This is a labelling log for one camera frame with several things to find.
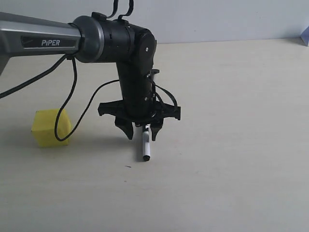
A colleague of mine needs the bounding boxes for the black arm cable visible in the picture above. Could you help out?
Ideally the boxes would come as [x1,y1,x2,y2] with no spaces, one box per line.
[0,0,179,142]

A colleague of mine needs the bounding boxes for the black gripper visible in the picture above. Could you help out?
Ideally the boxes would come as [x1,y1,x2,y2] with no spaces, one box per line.
[98,101,181,141]

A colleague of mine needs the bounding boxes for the blue white object at edge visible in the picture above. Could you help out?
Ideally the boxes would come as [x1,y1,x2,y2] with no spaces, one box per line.
[300,26,309,47]

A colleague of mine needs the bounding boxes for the black and white marker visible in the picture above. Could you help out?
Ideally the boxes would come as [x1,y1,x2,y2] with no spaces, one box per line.
[142,125,151,161]

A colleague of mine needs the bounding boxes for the yellow foam cube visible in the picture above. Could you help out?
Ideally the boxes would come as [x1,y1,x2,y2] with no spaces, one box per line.
[31,109,71,147]

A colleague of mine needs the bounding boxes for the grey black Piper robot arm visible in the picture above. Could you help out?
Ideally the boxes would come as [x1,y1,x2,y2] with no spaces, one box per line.
[0,12,181,140]

